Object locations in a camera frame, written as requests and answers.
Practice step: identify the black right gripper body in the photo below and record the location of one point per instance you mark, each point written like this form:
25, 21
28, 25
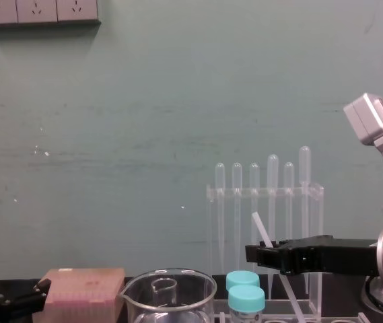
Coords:
346, 256

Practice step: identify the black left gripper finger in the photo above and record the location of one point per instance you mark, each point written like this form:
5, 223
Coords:
34, 297

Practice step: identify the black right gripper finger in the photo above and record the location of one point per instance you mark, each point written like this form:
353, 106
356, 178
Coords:
307, 242
272, 257

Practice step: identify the teal capped sample tube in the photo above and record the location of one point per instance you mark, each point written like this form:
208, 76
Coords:
246, 299
242, 280

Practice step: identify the clear acrylic pipette rack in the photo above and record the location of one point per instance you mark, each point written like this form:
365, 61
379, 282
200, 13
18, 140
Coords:
315, 198

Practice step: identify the pink pipette tip box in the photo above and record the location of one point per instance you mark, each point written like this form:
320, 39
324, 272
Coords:
83, 289

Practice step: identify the clear plastic transfer pipette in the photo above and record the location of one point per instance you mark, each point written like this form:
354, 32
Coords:
254, 175
220, 175
288, 175

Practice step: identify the large clear glass beaker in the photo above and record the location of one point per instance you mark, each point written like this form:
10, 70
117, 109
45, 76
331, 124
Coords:
198, 303

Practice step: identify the small clear glass beaker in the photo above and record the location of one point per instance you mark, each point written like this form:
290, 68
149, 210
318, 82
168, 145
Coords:
164, 292

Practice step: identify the grey wall socket panel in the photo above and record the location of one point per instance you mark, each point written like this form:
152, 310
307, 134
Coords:
36, 11

